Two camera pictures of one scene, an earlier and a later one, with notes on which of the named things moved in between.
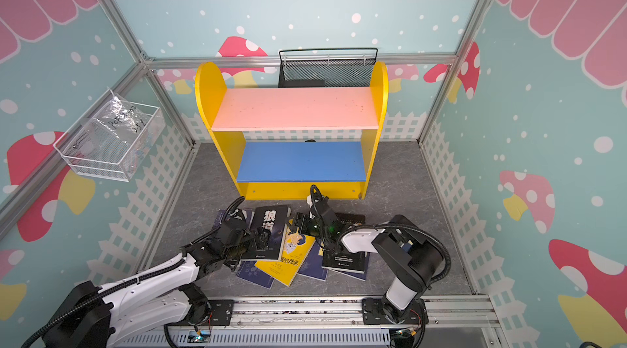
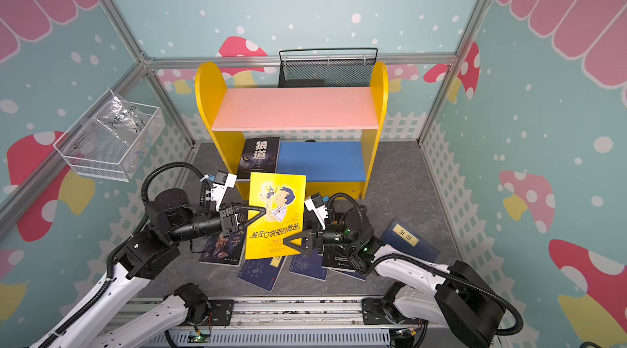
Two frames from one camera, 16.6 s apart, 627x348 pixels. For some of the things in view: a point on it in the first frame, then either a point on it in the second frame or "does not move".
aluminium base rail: x=331 y=313 does not move
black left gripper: x=252 y=239 → x=230 y=225
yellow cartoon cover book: x=295 y=247 → x=283 y=196
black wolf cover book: x=268 y=230 → x=259 y=155
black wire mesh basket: x=326 y=67 does not move
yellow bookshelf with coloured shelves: x=296 y=143 does not move
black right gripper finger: x=300 y=221 → x=304 y=235
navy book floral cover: x=313 y=265 does not move
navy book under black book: x=361 y=276 does not move
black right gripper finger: x=329 y=244 → x=303 y=248
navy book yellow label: x=248 y=270 does not move
